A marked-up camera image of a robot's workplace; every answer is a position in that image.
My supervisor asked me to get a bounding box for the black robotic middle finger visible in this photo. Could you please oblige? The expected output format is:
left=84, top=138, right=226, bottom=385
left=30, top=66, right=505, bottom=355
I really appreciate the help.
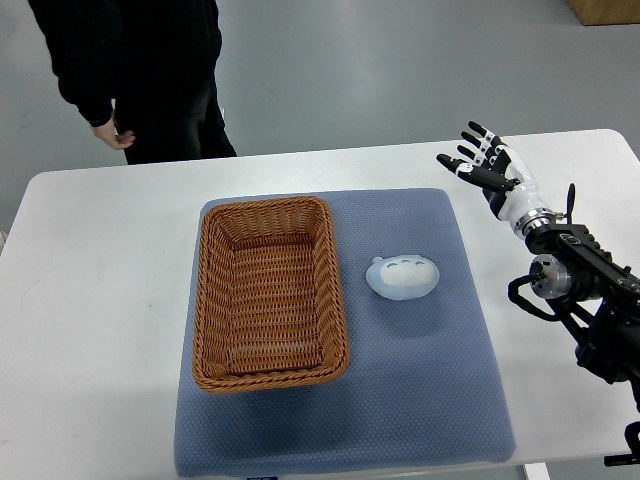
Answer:
left=460, top=131, right=502, bottom=160

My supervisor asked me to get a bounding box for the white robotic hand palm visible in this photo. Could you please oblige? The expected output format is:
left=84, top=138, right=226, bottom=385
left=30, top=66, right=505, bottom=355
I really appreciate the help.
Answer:
left=482, top=146, right=552, bottom=230

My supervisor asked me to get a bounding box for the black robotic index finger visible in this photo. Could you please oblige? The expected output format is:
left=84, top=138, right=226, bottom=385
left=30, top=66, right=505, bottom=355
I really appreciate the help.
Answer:
left=457, top=145, right=496, bottom=169

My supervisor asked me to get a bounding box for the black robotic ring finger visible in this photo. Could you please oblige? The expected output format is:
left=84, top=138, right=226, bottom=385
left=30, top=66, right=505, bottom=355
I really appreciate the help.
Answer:
left=467, top=120, right=506, bottom=148

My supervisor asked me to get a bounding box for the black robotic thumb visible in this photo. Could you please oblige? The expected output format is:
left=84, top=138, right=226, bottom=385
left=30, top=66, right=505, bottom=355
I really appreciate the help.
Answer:
left=436, top=154, right=515, bottom=192

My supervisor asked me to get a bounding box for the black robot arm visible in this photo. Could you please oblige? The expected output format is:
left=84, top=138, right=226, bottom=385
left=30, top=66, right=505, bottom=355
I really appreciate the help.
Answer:
left=437, top=121, right=639, bottom=389

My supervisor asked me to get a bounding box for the light blue plush toy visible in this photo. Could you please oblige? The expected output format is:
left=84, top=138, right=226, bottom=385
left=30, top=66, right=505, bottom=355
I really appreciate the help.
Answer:
left=365, top=255, right=440, bottom=301

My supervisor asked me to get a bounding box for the brown woven wicker basket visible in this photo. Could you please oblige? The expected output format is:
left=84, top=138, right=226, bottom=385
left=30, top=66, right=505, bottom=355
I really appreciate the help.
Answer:
left=192, top=196, right=350, bottom=394

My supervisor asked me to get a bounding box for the person's bare hand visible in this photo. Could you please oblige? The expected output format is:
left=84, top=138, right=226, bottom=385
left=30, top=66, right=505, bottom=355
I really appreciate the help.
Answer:
left=91, top=118, right=136, bottom=150

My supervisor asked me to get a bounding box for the wooden cabinet corner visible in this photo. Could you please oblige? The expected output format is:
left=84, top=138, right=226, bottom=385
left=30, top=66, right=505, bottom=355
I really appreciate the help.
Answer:
left=568, top=0, right=639, bottom=26

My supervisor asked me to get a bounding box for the blue textured fabric mat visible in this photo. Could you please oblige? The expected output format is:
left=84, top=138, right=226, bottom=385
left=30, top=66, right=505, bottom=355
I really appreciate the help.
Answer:
left=174, top=188, right=515, bottom=478

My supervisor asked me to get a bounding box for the black table clamp stand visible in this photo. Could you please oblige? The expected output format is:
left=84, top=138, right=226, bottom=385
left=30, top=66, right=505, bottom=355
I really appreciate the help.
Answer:
left=603, top=421, right=640, bottom=467

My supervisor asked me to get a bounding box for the person in black clothes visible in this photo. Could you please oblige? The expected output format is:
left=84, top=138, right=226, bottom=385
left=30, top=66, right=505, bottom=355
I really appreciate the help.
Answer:
left=29, top=0, right=236, bottom=165

